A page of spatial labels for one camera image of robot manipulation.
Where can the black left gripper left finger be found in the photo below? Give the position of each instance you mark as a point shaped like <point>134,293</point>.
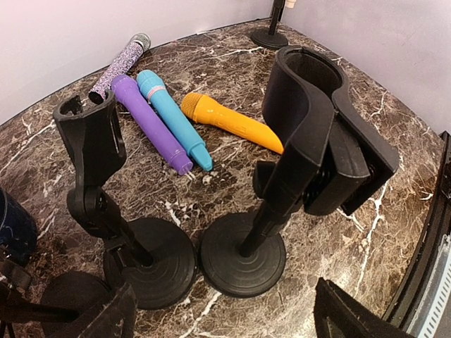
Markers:
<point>113,318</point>

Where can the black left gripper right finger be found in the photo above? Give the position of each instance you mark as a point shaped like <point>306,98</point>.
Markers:
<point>337,314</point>

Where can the black stand holding purple microphone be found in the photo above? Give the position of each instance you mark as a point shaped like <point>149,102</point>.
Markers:
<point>66,299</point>

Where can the black stand holding orange microphone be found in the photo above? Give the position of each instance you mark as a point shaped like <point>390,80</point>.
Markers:
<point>332,159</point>

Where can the orange microphone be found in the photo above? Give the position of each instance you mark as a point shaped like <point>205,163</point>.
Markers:
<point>203,109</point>

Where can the purple microphone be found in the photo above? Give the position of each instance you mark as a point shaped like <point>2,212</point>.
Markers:
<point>128,94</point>

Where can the light blue microphone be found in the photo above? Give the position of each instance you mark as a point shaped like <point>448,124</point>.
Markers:
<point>154,90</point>

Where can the rhinestone silver-head microphone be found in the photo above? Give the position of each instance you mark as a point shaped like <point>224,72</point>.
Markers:
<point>120,65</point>

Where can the black stand holding white microphone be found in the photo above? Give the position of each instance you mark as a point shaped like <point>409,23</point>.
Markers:
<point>270,38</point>

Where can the black tripod shock-mount stand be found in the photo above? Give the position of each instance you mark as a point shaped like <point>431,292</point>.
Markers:
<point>10,274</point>

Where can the cream white microphone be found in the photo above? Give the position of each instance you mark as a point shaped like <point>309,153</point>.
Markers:
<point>290,3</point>

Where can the dark blue cup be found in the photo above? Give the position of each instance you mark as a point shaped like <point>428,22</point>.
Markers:
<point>18,230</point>

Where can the black front table rail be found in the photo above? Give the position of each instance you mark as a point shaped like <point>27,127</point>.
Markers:
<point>437,224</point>

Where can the white slotted cable duct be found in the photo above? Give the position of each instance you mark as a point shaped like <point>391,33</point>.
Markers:
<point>439,291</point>

